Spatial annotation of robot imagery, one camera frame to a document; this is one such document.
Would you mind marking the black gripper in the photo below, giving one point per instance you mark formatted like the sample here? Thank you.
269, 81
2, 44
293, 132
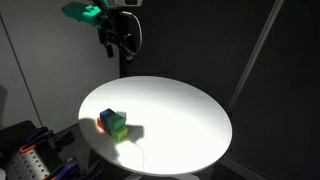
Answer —
116, 30

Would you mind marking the blue block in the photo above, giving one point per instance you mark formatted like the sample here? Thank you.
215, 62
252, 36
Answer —
106, 115

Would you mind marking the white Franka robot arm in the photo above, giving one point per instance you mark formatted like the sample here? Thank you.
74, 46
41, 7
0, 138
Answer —
129, 2

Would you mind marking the dark green block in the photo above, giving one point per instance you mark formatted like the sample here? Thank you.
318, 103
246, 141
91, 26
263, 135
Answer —
116, 122

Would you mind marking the orange block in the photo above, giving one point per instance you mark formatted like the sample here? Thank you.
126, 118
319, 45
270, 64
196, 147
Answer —
100, 123

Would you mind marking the magenta block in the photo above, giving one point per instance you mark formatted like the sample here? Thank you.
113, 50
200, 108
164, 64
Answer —
107, 131

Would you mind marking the light green block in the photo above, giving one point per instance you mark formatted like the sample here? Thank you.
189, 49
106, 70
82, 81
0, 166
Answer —
120, 134

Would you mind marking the purple orange spring clamp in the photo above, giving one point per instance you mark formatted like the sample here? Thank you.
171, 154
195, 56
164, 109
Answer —
66, 168
35, 138

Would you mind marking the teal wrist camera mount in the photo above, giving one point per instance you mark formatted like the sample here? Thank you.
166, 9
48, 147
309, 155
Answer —
81, 12

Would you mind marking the grey metal frame bar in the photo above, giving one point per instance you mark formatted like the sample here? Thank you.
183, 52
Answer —
255, 55

